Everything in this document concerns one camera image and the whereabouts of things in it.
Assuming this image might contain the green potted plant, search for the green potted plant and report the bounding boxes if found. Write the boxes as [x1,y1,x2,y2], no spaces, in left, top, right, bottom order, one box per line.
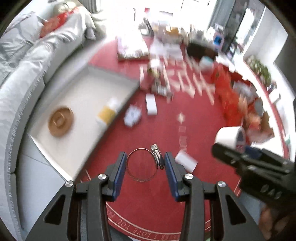
[247,55,271,87]

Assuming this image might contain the grey covered sofa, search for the grey covered sofa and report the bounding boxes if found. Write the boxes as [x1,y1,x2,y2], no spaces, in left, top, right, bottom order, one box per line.
[1,4,95,240]

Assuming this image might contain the white masking tape roll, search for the white masking tape roll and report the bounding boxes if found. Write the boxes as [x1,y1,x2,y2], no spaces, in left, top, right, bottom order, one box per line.
[215,126,246,153]

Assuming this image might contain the large metal hose clamp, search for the large metal hose clamp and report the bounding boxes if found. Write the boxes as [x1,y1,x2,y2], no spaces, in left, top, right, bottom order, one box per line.
[126,144,165,182]

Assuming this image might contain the yellow label pill bottle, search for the yellow label pill bottle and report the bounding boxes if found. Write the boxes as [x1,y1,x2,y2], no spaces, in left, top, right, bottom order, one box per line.
[96,97,121,126]

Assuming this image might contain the white small box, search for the white small box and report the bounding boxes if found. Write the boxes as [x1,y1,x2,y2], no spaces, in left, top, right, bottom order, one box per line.
[145,93,158,115]

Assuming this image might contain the red embroidered cushion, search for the red embroidered cushion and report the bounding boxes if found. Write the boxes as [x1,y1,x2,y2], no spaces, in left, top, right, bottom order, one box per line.
[39,6,78,38]

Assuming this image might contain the red fruit cardboard box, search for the red fruit cardboard box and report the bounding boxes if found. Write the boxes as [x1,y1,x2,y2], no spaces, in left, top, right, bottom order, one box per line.
[211,64,274,143]

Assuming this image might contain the shallow white tray box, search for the shallow white tray box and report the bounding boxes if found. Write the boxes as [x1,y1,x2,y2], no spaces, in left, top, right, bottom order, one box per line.
[29,66,138,181]

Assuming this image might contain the round red printed rug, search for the round red printed rug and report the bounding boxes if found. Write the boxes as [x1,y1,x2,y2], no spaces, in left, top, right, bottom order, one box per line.
[76,34,290,239]

